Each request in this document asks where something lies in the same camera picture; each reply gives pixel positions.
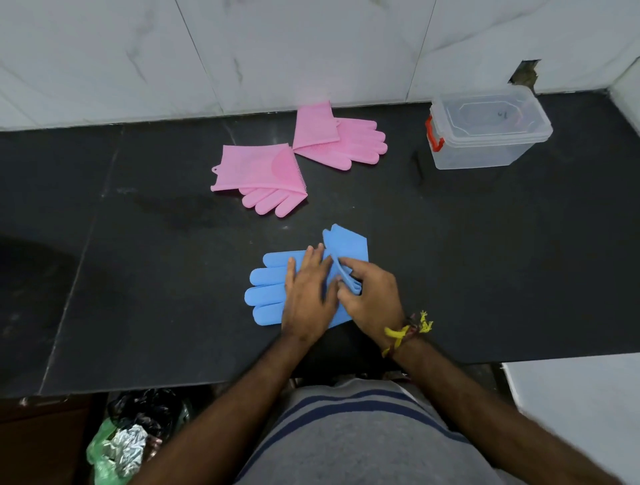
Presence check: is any person's left hand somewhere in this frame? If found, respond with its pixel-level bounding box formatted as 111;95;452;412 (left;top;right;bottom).
281;243;342;349

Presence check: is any person's right hand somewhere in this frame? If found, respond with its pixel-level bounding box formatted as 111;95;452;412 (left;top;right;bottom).
336;257;410;348

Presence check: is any pink rubber glove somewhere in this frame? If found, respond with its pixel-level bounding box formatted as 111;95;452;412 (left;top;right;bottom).
210;143;309;219
291;100;389;172

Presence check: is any transparent plastic box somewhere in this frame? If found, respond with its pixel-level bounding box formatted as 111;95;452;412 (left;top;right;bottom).
425;115;549;171

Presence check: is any transparent box lid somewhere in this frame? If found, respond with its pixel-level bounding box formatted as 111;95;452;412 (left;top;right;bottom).
429;85;554;149

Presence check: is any person's right forearm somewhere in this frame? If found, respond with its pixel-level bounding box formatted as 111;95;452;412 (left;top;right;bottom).
395;334;621;485

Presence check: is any person's left forearm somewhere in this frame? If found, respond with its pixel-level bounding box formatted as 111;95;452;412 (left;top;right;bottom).
127;334;321;485

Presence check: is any yellow thread wristband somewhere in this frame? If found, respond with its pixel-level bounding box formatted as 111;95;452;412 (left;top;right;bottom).
382;310;434;358

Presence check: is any grey striped shirt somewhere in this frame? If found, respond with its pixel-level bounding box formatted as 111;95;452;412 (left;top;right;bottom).
235;377;526;485

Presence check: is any black plastic bag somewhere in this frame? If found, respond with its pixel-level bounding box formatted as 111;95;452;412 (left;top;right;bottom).
107;388;193;440

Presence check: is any crumpled aluminium foil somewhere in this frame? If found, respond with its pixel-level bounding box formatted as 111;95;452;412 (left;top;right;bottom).
102;424;149;478

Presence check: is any brown wooden cabinet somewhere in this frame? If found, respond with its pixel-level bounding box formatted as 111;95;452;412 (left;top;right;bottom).
0;394;109;485

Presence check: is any brown bead bracelet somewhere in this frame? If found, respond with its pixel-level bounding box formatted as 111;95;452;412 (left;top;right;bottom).
387;314;419;358

